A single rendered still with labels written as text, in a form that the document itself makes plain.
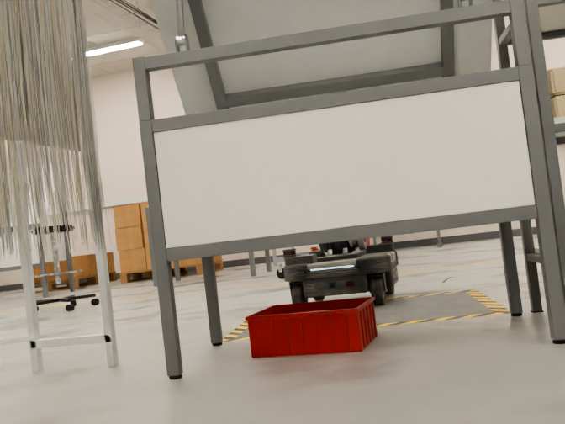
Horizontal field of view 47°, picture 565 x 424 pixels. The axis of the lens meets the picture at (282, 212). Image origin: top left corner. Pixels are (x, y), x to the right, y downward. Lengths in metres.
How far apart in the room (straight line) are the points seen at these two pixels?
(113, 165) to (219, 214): 9.00
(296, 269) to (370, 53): 1.23
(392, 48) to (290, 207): 0.82
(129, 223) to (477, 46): 7.09
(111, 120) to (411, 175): 9.34
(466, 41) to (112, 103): 8.98
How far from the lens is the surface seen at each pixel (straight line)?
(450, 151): 1.98
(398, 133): 1.97
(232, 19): 2.45
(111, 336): 2.51
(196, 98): 2.61
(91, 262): 9.76
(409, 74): 2.52
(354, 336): 2.15
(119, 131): 10.96
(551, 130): 2.20
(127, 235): 9.11
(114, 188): 10.94
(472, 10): 2.07
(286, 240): 1.97
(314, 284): 3.25
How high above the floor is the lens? 0.40
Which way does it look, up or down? 2 degrees up
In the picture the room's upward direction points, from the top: 7 degrees counter-clockwise
